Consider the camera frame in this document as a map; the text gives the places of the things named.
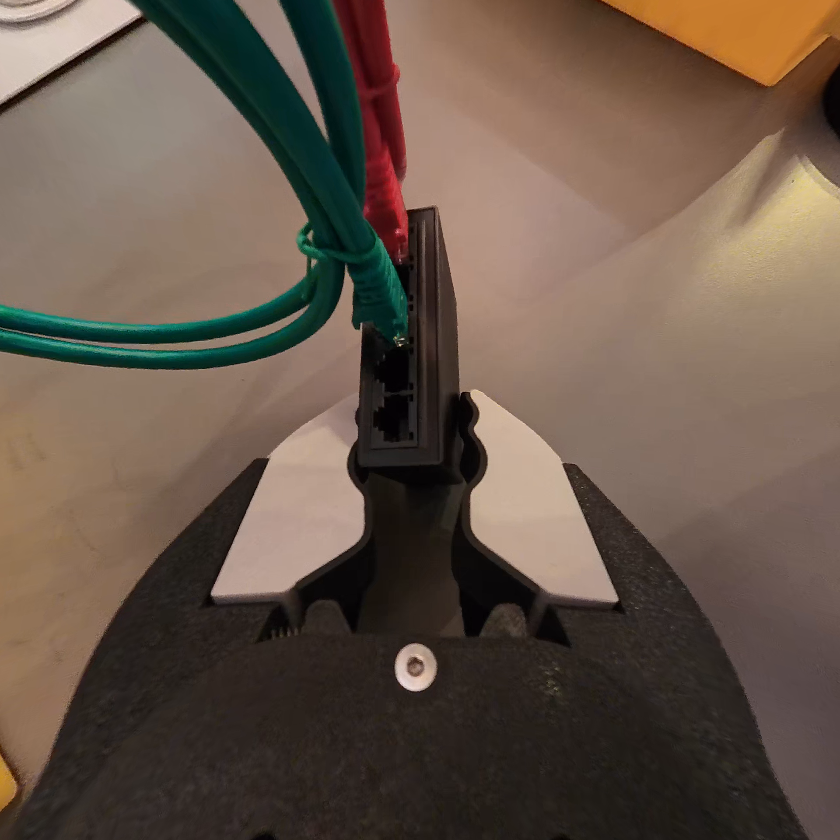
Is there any green ethernet cable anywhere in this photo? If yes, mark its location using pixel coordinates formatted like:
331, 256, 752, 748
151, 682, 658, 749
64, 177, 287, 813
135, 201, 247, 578
0, 0, 409, 371

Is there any white stand base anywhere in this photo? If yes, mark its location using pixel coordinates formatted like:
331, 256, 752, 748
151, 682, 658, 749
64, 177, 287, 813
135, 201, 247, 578
0, 0, 144, 106

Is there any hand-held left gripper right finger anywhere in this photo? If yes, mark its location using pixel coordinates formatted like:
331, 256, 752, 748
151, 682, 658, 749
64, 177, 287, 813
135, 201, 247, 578
459, 389, 620, 608

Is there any black ethernet switch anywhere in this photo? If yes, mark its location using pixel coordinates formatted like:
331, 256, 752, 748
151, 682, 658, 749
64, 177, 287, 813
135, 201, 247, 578
356, 205, 460, 487

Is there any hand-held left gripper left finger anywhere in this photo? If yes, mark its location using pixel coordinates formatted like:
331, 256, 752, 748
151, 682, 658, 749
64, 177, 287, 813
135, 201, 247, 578
210, 397, 368, 605

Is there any red ethernet cable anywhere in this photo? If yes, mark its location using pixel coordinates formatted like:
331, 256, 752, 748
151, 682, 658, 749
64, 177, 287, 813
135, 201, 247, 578
335, 0, 411, 260

